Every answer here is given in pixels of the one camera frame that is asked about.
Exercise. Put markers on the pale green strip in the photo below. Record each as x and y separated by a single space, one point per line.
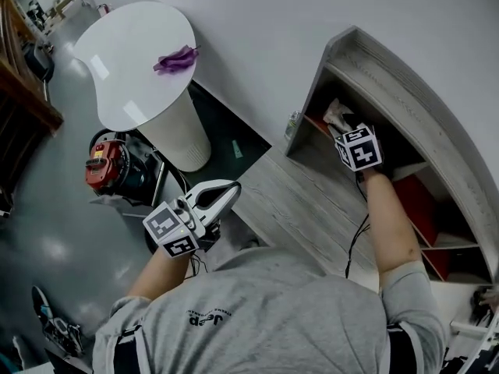
237 149

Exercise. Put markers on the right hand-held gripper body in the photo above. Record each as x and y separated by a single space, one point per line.
360 150

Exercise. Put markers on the white round pedestal table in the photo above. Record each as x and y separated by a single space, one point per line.
132 61

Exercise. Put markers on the person's left forearm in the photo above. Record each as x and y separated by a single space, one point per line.
160 271

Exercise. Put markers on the purple cloth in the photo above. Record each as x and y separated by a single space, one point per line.
175 58

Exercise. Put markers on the clear plastic bottle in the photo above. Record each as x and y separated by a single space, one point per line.
292 125

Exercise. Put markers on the black office chair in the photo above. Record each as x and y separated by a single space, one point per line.
38 61

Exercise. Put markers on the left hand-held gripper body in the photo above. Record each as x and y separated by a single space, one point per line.
171 224

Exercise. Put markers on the red black power tool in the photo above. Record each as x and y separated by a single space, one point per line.
105 162

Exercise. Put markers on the person's grey shirt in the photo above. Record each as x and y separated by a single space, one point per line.
273 314

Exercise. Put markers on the black floor mat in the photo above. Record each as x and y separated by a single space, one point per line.
226 123

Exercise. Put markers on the grey wooden shelf unit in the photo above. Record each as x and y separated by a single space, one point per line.
390 88

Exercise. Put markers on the black white sneaker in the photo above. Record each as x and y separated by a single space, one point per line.
58 325

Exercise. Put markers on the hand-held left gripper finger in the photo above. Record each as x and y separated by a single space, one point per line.
230 205
210 186

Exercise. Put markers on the person's right forearm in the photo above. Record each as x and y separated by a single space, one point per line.
390 224

